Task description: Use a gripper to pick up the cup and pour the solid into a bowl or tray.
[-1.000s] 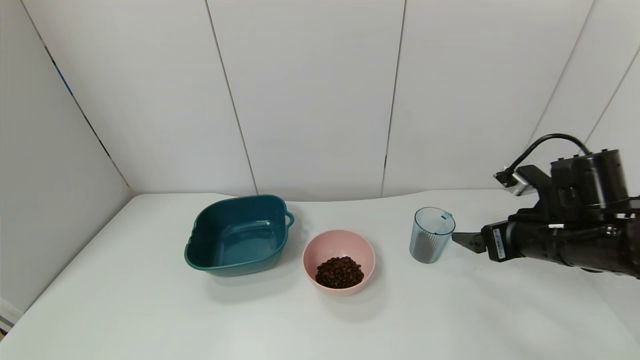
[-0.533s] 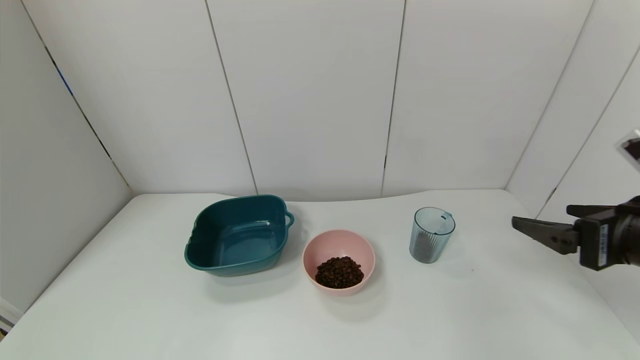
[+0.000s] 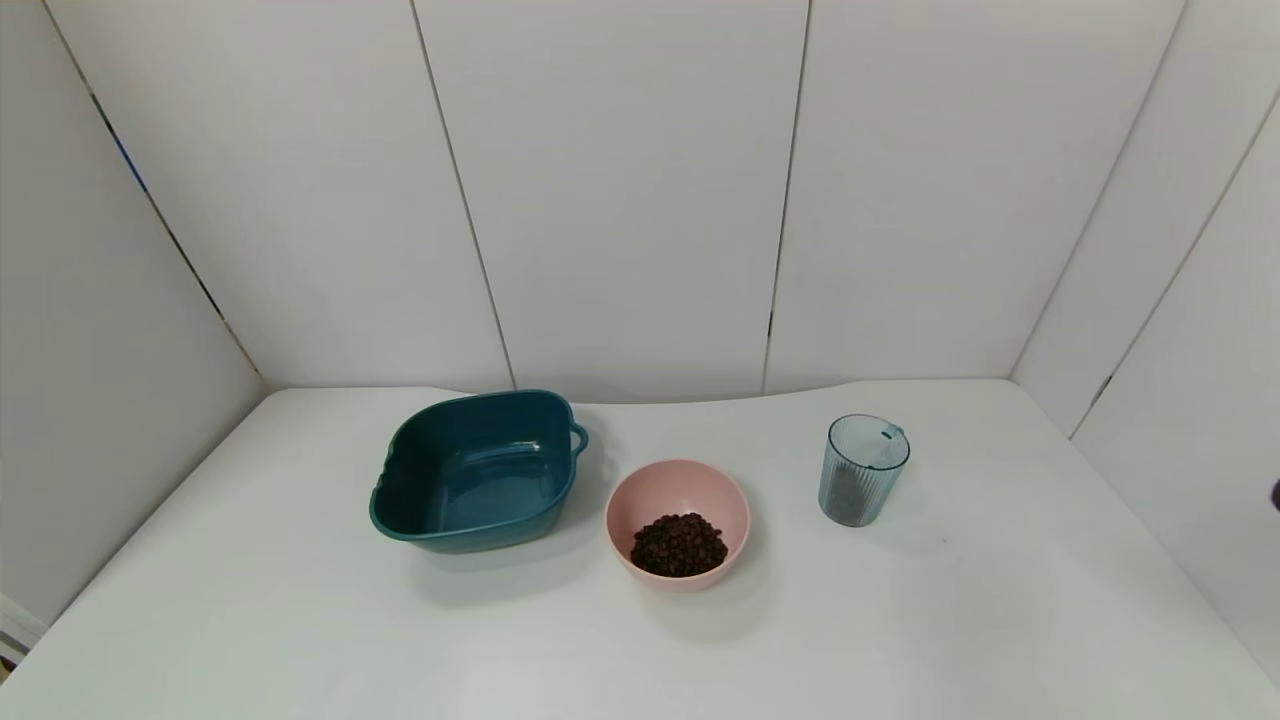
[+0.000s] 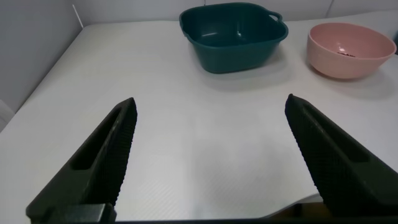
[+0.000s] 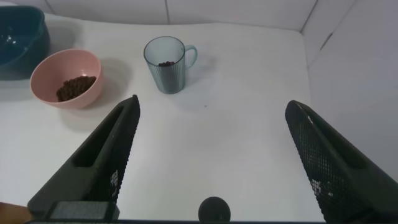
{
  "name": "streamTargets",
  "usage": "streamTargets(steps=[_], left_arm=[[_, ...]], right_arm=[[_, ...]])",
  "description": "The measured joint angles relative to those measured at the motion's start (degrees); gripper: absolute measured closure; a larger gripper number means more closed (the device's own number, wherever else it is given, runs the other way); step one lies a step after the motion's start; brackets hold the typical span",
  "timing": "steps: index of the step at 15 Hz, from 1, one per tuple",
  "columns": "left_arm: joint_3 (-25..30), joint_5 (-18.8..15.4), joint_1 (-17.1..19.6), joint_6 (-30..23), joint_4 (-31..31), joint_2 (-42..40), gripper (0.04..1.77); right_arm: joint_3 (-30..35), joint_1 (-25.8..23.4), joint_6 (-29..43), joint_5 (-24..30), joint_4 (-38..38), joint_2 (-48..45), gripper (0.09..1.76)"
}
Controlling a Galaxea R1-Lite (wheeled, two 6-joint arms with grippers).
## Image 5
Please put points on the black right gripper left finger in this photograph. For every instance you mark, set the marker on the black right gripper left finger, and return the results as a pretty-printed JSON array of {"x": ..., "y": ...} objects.
[{"x": 99, "y": 165}]

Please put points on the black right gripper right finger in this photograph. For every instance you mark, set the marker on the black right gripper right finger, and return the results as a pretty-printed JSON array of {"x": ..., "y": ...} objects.
[{"x": 342, "y": 174}]

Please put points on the ribbed transparent blue cup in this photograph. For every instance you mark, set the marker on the ribbed transparent blue cup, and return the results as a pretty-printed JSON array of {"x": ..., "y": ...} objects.
[{"x": 169, "y": 79}]

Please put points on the pink round bowl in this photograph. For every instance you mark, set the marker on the pink round bowl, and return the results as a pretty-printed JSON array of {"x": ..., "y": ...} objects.
[{"x": 62, "y": 65}]

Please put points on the small coffee bean cluster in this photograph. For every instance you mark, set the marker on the small coffee bean cluster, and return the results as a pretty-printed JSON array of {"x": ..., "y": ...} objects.
[{"x": 166, "y": 63}]

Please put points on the black round knob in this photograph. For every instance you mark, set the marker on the black round knob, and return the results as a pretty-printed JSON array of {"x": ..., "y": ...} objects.
[{"x": 214, "y": 210}]

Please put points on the dark green plastic basin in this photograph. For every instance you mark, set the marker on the dark green plastic basin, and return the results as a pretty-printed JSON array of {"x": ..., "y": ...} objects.
[{"x": 21, "y": 40}]

